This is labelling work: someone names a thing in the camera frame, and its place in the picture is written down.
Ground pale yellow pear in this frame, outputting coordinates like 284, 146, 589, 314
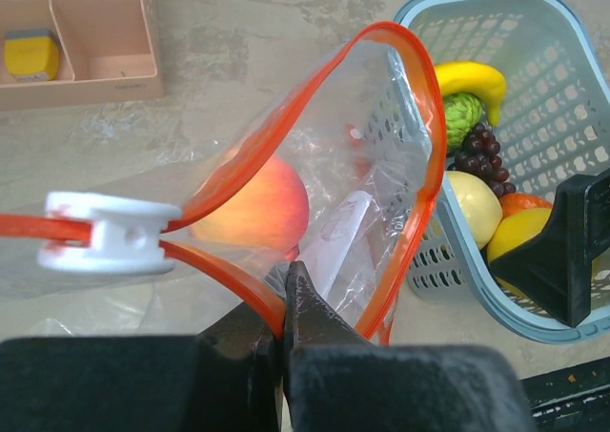
447, 171, 502, 250

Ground yellow small box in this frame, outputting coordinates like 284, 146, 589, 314
4, 29, 60, 82

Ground light blue plastic basket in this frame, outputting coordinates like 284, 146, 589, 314
396, 0, 609, 344

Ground peach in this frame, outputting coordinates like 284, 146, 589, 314
190, 154, 310, 260

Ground yellow banana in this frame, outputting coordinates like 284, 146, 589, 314
435, 61, 507, 126

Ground yellow apple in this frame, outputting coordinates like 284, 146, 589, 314
485, 206, 604, 299

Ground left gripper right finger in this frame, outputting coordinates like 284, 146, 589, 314
284, 261, 537, 431

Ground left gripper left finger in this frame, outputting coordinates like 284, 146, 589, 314
1, 304, 283, 431

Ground dark grape bunch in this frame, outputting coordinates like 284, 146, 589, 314
449, 122, 516, 197

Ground orange tangerine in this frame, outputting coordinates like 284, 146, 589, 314
499, 193, 553, 218

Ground clear zip top bag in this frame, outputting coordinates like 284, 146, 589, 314
0, 20, 449, 347

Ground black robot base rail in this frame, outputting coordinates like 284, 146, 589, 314
521, 358, 610, 432

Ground green custard apple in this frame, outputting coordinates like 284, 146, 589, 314
443, 93, 483, 154

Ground pink desk organizer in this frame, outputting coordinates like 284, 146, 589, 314
1, 0, 165, 111

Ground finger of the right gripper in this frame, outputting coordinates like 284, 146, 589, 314
490, 171, 609, 327

